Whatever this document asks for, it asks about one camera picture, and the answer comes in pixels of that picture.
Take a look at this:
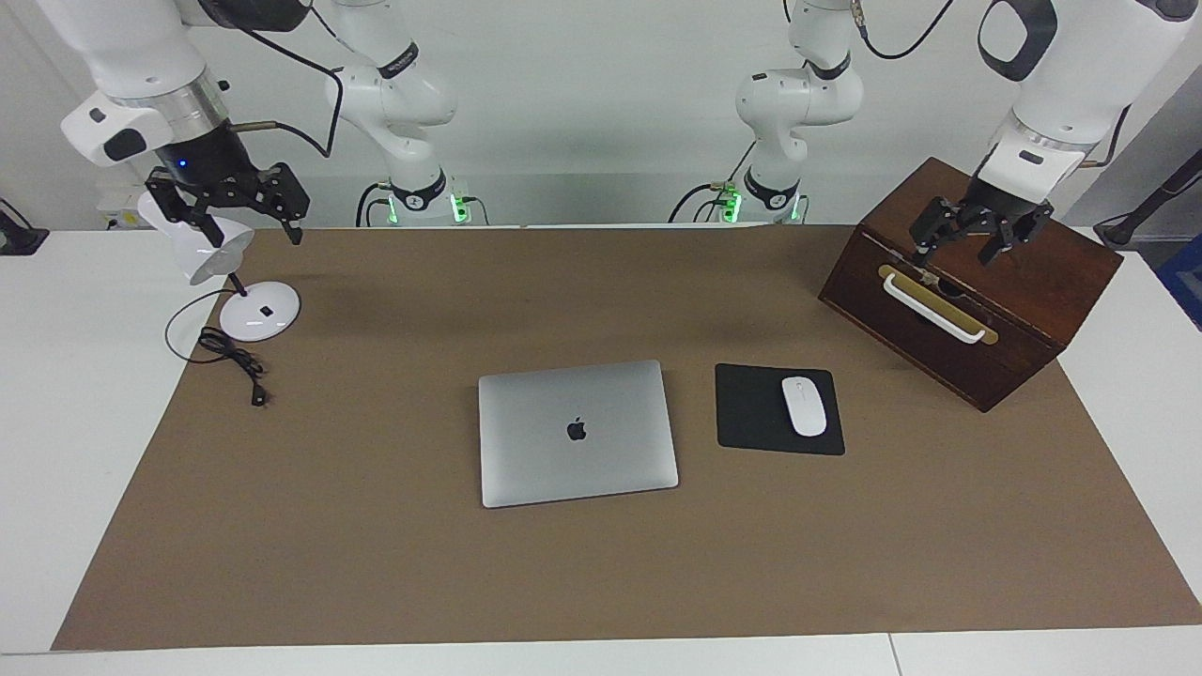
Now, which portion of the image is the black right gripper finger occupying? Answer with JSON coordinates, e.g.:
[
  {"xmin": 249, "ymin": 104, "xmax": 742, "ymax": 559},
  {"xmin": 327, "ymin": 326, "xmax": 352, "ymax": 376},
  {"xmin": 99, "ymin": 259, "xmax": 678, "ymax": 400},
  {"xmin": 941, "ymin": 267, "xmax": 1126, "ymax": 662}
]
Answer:
[
  {"xmin": 256, "ymin": 161, "xmax": 312, "ymax": 246},
  {"xmin": 145, "ymin": 167, "xmax": 228, "ymax": 248}
]

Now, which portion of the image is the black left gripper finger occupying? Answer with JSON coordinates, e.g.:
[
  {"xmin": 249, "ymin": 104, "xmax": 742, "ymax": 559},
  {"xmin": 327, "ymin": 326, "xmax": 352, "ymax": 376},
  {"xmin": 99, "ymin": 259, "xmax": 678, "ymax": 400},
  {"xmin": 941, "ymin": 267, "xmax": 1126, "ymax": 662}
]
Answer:
[
  {"xmin": 977, "ymin": 202, "xmax": 1056, "ymax": 268},
  {"xmin": 908, "ymin": 195, "xmax": 963, "ymax": 269}
]

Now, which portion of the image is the silver laptop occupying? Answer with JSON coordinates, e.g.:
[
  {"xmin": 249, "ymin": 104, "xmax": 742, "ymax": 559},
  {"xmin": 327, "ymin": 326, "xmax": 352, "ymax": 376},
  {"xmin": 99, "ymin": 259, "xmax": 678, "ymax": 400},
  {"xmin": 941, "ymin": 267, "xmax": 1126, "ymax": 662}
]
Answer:
[{"xmin": 478, "ymin": 360, "xmax": 680, "ymax": 510}]

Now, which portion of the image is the dark brown wooden box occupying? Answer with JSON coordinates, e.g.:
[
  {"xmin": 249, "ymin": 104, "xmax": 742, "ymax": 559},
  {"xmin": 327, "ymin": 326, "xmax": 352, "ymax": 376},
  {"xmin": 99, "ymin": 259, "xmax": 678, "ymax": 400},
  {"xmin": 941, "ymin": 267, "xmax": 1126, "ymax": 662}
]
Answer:
[{"xmin": 818, "ymin": 157, "xmax": 1124, "ymax": 414}]

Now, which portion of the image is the white power strip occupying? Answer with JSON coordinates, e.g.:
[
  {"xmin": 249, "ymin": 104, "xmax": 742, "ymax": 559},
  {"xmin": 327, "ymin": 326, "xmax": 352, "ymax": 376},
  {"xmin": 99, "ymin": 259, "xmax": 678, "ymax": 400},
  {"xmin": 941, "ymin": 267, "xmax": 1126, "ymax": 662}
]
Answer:
[{"xmin": 97, "ymin": 186, "xmax": 144, "ymax": 232}]

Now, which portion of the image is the white desk lamp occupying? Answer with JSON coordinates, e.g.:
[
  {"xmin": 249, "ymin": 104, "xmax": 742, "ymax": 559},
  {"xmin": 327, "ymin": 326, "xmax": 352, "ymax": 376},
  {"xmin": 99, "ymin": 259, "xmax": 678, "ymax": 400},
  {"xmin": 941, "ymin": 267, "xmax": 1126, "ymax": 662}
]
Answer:
[{"xmin": 137, "ymin": 188, "xmax": 302, "ymax": 343}]

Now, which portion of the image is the black tripod leg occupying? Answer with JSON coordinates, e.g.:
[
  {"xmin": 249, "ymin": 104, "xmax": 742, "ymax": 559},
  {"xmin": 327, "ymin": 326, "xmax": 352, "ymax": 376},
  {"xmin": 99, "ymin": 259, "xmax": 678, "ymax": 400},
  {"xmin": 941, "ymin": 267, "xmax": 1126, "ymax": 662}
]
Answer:
[{"xmin": 1094, "ymin": 147, "xmax": 1202, "ymax": 250}]

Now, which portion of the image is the black stand foot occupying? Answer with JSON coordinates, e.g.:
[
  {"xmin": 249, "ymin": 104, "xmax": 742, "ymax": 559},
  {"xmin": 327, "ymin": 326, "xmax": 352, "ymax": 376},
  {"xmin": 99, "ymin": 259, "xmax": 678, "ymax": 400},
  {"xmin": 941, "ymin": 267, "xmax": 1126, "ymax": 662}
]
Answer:
[{"xmin": 0, "ymin": 198, "xmax": 50, "ymax": 256}]

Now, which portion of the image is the blue crate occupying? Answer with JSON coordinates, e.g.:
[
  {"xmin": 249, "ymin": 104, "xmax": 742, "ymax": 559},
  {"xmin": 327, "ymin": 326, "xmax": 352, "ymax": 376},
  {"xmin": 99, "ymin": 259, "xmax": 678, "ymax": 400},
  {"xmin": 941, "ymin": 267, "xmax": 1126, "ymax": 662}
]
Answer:
[{"xmin": 1157, "ymin": 235, "xmax": 1202, "ymax": 331}]

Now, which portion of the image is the white computer mouse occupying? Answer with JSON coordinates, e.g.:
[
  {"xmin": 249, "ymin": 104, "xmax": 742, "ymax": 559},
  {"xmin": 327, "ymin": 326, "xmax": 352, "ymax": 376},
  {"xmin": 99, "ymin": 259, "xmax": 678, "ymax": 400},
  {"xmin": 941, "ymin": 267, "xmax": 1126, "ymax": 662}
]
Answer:
[{"xmin": 781, "ymin": 376, "xmax": 828, "ymax": 438}]

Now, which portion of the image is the black mouse pad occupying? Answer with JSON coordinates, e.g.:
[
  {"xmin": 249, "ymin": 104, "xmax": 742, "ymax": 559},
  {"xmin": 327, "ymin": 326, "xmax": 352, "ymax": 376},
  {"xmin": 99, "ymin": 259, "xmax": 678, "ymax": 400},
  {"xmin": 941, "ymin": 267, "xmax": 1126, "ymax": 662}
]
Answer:
[{"xmin": 715, "ymin": 363, "xmax": 846, "ymax": 457}]

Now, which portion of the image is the brown table mat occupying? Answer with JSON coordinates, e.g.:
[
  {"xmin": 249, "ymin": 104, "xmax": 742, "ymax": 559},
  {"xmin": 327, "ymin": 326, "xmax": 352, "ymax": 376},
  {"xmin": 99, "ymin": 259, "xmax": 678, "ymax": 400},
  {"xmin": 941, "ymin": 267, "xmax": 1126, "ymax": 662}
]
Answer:
[{"xmin": 52, "ymin": 223, "xmax": 1202, "ymax": 652}]

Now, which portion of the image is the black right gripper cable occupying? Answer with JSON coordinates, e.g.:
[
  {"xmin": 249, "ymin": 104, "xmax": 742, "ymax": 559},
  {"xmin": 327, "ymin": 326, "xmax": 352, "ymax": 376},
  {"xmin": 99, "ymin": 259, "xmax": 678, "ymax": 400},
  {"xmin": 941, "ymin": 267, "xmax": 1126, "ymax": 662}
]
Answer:
[{"xmin": 225, "ymin": 19, "xmax": 347, "ymax": 159}]

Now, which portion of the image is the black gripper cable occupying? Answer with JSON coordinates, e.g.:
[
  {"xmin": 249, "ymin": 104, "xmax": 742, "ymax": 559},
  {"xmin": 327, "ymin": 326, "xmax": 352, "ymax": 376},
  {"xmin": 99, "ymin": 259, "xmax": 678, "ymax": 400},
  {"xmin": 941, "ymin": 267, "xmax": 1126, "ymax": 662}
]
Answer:
[
  {"xmin": 850, "ymin": 0, "xmax": 1132, "ymax": 170},
  {"xmin": 225, "ymin": 19, "xmax": 347, "ymax": 159}
]

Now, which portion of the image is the black right arm base cable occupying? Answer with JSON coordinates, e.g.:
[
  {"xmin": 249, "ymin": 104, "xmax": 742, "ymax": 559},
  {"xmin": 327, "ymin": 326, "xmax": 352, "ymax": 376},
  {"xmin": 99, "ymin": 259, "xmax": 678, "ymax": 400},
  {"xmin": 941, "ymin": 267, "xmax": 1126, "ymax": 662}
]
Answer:
[{"xmin": 354, "ymin": 180, "xmax": 392, "ymax": 227}]

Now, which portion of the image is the black arm base cable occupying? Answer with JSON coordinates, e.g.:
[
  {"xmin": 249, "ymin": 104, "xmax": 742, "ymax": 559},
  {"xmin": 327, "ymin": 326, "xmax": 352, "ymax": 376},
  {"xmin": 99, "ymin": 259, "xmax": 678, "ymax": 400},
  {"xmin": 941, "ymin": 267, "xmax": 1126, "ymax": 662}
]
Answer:
[
  {"xmin": 668, "ymin": 182, "xmax": 726, "ymax": 224},
  {"xmin": 354, "ymin": 180, "xmax": 392, "ymax": 227}
]

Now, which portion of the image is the white box handle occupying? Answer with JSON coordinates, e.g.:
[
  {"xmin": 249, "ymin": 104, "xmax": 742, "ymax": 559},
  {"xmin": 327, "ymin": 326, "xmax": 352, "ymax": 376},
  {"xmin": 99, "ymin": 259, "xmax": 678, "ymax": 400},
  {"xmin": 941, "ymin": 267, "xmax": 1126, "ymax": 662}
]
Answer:
[{"xmin": 881, "ymin": 272, "xmax": 990, "ymax": 346}]

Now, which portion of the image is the black lamp power cable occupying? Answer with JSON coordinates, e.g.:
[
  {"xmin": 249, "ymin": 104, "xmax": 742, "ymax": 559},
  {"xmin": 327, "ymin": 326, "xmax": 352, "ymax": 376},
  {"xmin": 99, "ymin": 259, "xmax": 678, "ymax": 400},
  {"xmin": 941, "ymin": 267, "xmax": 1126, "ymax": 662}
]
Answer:
[{"xmin": 165, "ymin": 287, "xmax": 272, "ymax": 408}]

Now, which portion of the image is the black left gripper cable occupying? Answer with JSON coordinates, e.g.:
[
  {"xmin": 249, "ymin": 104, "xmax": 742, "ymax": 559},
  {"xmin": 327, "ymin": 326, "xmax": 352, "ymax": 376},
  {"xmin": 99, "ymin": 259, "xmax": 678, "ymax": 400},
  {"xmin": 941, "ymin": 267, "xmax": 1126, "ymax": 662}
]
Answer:
[{"xmin": 850, "ymin": 0, "xmax": 1132, "ymax": 170}]

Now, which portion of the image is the black left arm base cable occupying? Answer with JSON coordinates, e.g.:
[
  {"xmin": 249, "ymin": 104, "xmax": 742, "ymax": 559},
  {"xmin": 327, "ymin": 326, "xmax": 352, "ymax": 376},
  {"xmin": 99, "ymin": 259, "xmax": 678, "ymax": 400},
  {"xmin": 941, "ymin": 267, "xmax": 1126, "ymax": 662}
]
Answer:
[{"xmin": 668, "ymin": 182, "xmax": 726, "ymax": 224}]

